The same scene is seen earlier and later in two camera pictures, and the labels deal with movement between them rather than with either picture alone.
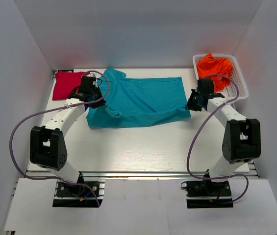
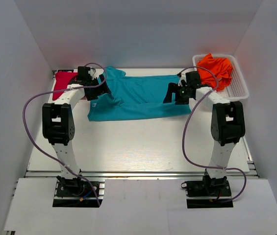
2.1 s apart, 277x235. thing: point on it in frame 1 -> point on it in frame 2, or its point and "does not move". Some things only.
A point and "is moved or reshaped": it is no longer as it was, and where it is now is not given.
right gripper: [190, 105] -> [174, 87]
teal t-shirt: [131, 100] is moved or reshaped
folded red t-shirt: [65, 82] does not move
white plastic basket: [229, 93] does not move
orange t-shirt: [218, 69] does not move
